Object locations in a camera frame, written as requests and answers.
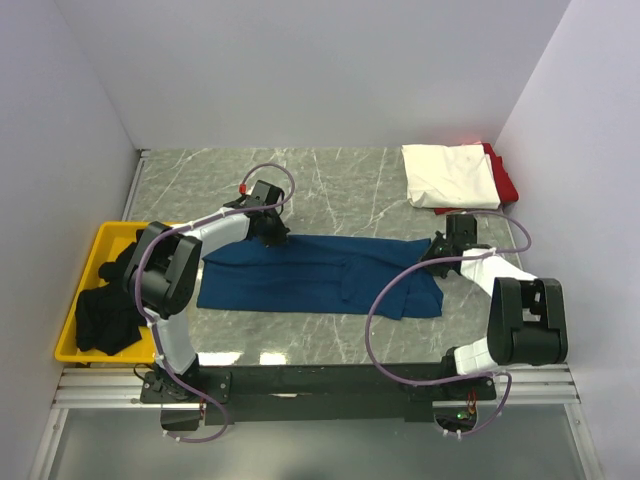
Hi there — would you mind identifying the blue t-shirt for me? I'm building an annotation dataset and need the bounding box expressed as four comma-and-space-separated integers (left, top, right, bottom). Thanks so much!
196, 235, 430, 314

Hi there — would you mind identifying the black t-shirt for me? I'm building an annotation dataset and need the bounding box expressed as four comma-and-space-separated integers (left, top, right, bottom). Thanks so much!
75, 229, 146, 356

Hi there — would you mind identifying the black base bar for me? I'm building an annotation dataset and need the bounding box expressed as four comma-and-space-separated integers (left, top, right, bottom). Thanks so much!
140, 364, 497, 431

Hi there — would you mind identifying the yellow plastic tray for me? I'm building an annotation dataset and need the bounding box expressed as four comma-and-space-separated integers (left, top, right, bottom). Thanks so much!
53, 221, 181, 365

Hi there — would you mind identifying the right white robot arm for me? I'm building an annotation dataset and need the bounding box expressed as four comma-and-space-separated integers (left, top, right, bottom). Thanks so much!
420, 213, 569, 399

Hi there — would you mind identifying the folded red t-shirt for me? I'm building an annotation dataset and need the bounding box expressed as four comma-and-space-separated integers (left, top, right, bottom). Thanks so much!
433, 142, 519, 215

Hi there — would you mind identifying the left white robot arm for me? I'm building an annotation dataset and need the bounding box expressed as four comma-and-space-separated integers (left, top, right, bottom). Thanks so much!
123, 180, 289, 402

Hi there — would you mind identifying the folded white t-shirt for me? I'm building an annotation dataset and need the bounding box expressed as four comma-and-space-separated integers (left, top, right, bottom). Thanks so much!
401, 144, 500, 210

